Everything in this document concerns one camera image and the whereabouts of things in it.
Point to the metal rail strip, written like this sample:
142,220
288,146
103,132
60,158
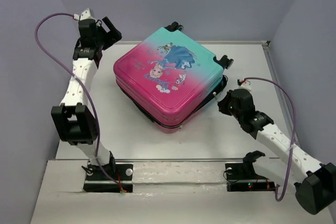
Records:
179,160

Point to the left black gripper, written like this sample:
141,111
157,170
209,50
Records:
114,35

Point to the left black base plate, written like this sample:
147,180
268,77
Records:
107,181

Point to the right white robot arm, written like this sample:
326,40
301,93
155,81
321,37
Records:
312,180

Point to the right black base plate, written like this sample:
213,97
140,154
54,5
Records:
241,177

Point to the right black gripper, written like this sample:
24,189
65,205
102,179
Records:
222,104

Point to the silver zipper pull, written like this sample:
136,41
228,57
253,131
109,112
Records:
215,96

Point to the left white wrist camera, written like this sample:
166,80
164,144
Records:
86,14

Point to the pink and teal suitcase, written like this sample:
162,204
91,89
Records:
170,77

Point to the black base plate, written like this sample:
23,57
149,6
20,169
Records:
241,177
107,181

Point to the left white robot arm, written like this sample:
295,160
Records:
75,118

